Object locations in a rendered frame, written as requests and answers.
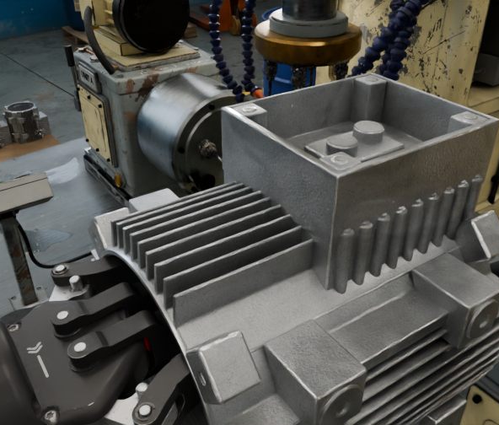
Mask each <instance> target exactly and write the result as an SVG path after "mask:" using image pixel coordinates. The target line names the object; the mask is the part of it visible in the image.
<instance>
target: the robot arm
mask: <svg viewBox="0 0 499 425"><path fill-rule="evenodd" d="M51 277H52V280H53V282H54V283H55V287H54V290H53V292H52V295H51V298H50V300H49V301H48V302H44V303H43V304H39V305H38V306H36V307H35V308H33V309H32V310H31V311H30V312H29V313H28V314H27V315H26V316H25V317H24V318H23V319H21V320H19V321H17V322H16V323H13V324H11V325H5V324H4V323H3V322H2V321H1V320H0V425H180V424H181V423H182V422H183V420H184V418H185V416H186V415H187V414H188V413H189V412H190V411H191V410H192V409H193V408H194V407H195V406H196V405H197V404H198V403H200V402H201V400H200V397H199V395H198V392H197V390H196V386H195V384H194V381H193V379H192V377H191V375H190V371H189V369H188V367H187V365H186V363H185V360H184V358H183V355H182V353H181V351H180V349H179V347H178V344H177V342H176V340H175V339H174V336H173V334H172V332H171V330H170V329H169V326H168V324H167V323H166V321H165V319H164V317H163V315H162V314H161V312H160V310H159V308H158V306H157V305H156V303H155V302H154V300H153V298H152V296H151V295H150V293H149V292H148V290H147V289H146V288H145V286H144V285H143V283H142V282H141V280H140V279H139V278H138V276H137V275H136V274H135V272H134V271H133V270H132V269H131V268H130V267H129V266H128V265H127V264H126V263H125V262H124V261H123V260H122V259H120V258H119V257H117V256H107V257H104V258H101V259H98V260H95V261H83V262H72V263H62V264H59V265H57V266H54V267H53V268H52V269H51ZM176 355H177V356H176ZM174 356H176V357H175V358H174V359H173V360H171V359H172V358H173V357H174ZM155 374H157V375H156V376H155V377H154V378H153V380H152V382H151V383H150V384H149V385H148V384H146V383H142V382H143V381H144V380H146V379H149V378H150V377H152V376H154V375H155Z"/></svg>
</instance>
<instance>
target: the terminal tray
mask: <svg viewBox="0 0 499 425"><path fill-rule="evenodd" d="M368 77H373V78H377V79H378V81H376V82H369V81H367V80H365V78H368ZM245 106H253V107H255V108H256V109H257V111H255V112H245V111H242V109H243V108H244V107H245ZM221 112H222V150H223V169H224V184H227V183H229V182H233V181H235V182H236V185H237V184H240V183H243V184H244V188H245V187H248V186H252V191H253V192H256V191H261V197H262V199H264V198H267V197H270V198H271V205H272V206H273V207H274V206H276V205H281V212H282V217H283V216H286V215H288V214H290V215H291V220H292V229H293V228H295V227H297V226H301V227H302V228H303V240H302V242H304V241H306V240H309V239H313V240H314V248H313V263H312V268H313V270H314V272H315V273H316V275H317V277H318V278H319V280H320V282H321V283H322V285H323V287H324V289H325V290H326V291H329V290H331V289H332V288H334V289H335V291H336V292H337V293H340V294H343V293H345V292H346V288H347V282H348V281H350V280H352V281H353V282H354V283H355V284H357V285H363V283H364V277H365V273H366V272H370V273H371V274H372V275H373V276H374V277H379V276H380V274H381V269H382V265H383V264H386V265H387V266H388V267H389V268H391V269H395V268H396V267H397V262H398V258H399V256H402V257H403V258H404V260H406V261H411V260H412V257H413V253H414V249H417V250H418V251H419V252H420V253H422V254H426V253H427V249H428V245H429V242H432V243H433V244H434V245H435V246H436V247H440V246H441V245H442V242H443V236H444V235H446V236H447V237H448V238H449V239H450V240H454V237H455V234H456V231H457V227H458V225H459V223H461V222H463V221H465V220H468V219H470V218H472V217H474V213H475V208H476V204H477V201H478V198H479V194H480V188H481V186H482V183H484V182H485V178H486V173H487V170H488V167H489V163H490V160H491V155H492V151H493V148H494V145H495V141H496V135H497V133H498V129H499V119H497V118H495V117H492V116H488V115H486V114H483V113H481V112H479V111H476V110H472V109H470V108H467V107H465V106H462V105H459V104H456V103H454V102H451V101H449V100H445V99H443V98H440V97H437V96H435V95H433V94H429V93H427V92H424V91H421V90H419V89H415V88H412V87H411V86H408V85H405V84H403V83H399V82H396V81H394V80H392V79H389V78H386V77H383V76H380V75H378V74H376V73H365V74H361V75H357V76H354V77H350V78H343V79H340V80H336V81H333V82H328V83H322V84H319V85H315V86H311V87H307V88H304V89H297V90H293V91H290V92H286V93H282V94H276V95H272V96H269V97H265V98H261V99H257V100H251V101H247V102H244V103H240V104H236V105H230V106H226V107H223V108H222V109H221ZM463 114H472V115H475V116H477V117H478V119H477V120H467V119H464V118H463V117H462V115H463ZM336 155H340V156H345V157H347V158H349V162H348V163H346V164H336V163H333V162H332V161H331V158H332V157H333V156H336Z"/></svg>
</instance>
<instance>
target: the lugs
mask: <svg viewBox="0 0 499 425"><path fill-rule="evenodd" d="M128 214H131V213H130V210H129V209H128V208H127V207H124V208H122V209H119V210H116V211H113V212H108V213H106V214H102V215H99V216H97V217H94V219H93V221H92V222H91V224H90V225H89V228H88V232H89V235H90V237H91V240H92V241H93V244H94V248H95V250H96V252H97V255H98V257H99V256H100V254H101V253H102V252H103V251H104V250H106V249H107V248H108V246H110V245H112V238H111V226H110V220H112V219H115V218H120V217H123V216H126V215H128ZM454 241H455V242H456V244H457V246H458V248H459V251H460V253H461V256H462V257H463V260H464V263H465V264H467V265H472V264H475V263H479V262H482V261H488V260H490V259H492V258H494V257H496V256H499V218H498V216H497V215H496V212H495V211H493V210H490V211H487V212H483V213H481V214H478V215H476V216H474V217H472V218H470V219H468V220H465V221H463V222H461V223H459V225H458V227H457V231H456V234H455V237H454ZM185 356H186V359H187V361H188V364H189V365H190V369H191V372H192V373H193V376H194V378H195V381H196V384H197V386H198V389H199V391H200V393H201V397H202V399H203V400H204V402H205V403H207V404H213V405H223V404H225V403H227V402H229V401H231V400H232V399H234V398H236V397H238V396H240V395H242V394H243V393H245V392H247V391H249V390H251V389H253V388H255V387H256V386H258V385H259V384H260V383H261V377H260V374H259V372H258V369H257V367H256V365H255V361H254V359H253V358H252V355H251V353H250V350H249V348H248V345H247V343H246V340H245V339H244V335H243V333H242V332H241V331H239V330H237V331H230V332H227V333H223V334H221V335H219V336H216V337H214V338H212V339H211V340H208V341H206V342H203V343H202V344H200V345H198V346H195V347H193V348H191V349H189V350H188V351H186V353H185Z"/></svg>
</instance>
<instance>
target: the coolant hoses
mask: <svg viewBox="0 0 499 425"><path fill-rule="evenodd" d="M255 1H256V0H246V1H245V4H246V5H245V6H246V8H244V10H243V13H244V16H245V17H243V18H242V21H243V22H244V26H242V31H243V32H244V34H243V35H242V37H241V38H242V39H243V40H244V42H243V43H242V47H243V48H244V51H242V55H244V60H243V63H244V65H245V66H246V67H244V71H245V72H247V73H245V74H244V76H243V77H244V79H242V80H241V83H242V84H243V85H244V86H245V87H244V89H245V91H246V92H250V95H251V96H252V97H256V98H257V99H261V98H265V96H264V95H263V94H262V93H261V91H260V87H258V86H255V84H254V83H252V82H251V79H252V78H253V79H255V75H254V74H253V73H254V72H255V66H253V62H254V59H253V58H251V57H252V55H253V51H252V50H251V48H252V46H253V43H252V42H251V40H252V39H253V35H252V34H251V32H252V31H253V27H252V26H251V25H252V23H254V20H253V19H252V17H253V15H255V11H254V10H253V9H254V8H256V3H255ZM428 1H429V0H405V2H404V0H393V1H391V3H390V5H389V7H390V8H391V9H392V12H390V13H389V23H388V26H387V27H386V26H384V27H383V28H382V29H381V34H380V37H378V36H375V37H374V38H373V44H372V47H370V46H368V47H367V48H366V49H365V52H366V53H365V56H361V57H360V58H359V59H358V65H357V66H354V67H353V68H352V69H351V74H350V75H348V76H347V77H346V78H350V77H354V76H357V75H361V74H365V73H367V71H369V70H372V69H373V67H374V65H373V62H375V61H379V59H380V57H381V55H380V52H382V51H385V53H386V54H383V55H382V57H381V59H382V61H383V64H380V65H379V67H378V70H379V72H380V73H379V74H378V75H380V76H383V77H386V78H389V79H392V80H394V81H396V80H399V78H400V75H399V74H398V73H397V72H398V71H399V70H400V69H402V68H403V64H402V63H401V61H403V59H404V58H406V57H407V53H406V52H405V50H406V49H407V47H410V40H409V39H410V37H411V36H413V35H414V29H413V26H415V25H416V24H417V17H416V16H418V15H419V14H420V11H421V8H422V6H421V5H425V4H427V3H428ZM222 2H223V1H222V0H212V5H210V6H209V9H210V12H211V13H210V14H208V18H210V21H211V22H210V23H209V24H208V27H210V30H211V31H210V32H209V35H210V36H211V38H212V39H211V40H210V44H212V46H213V48H212V52H213V54H214V57H213V60H215V61H216V62H217V64H216V68H218V69H219V70H220V72H219V75H222V76H223V82H224V83H225V84H227V85H228V86H227V88H228V89H232V90H233V91H232V93H233V94H235V95H236V96H235V97H234V98H235V100H236V101H237V104H240V103H244V102H245V101H244V97H245V94H244V93H242V88H243V87H242V86H241V85H238V83H237V81H236V80H234V81H233V75H232V74H229V72H230V69H229V68H228V67H226V65H227V63H226V61H224V60H223V58H224V55H223V54H221V53H222V49H223V48H222V47H221V46H220V42H221V39H219V38H218V37H219V35H220V31H218V27H220V24H219V23H218V20H219V19H220V16H219V15H218V13H219V12H220V7H218V6H220V4H222Z"/></svg>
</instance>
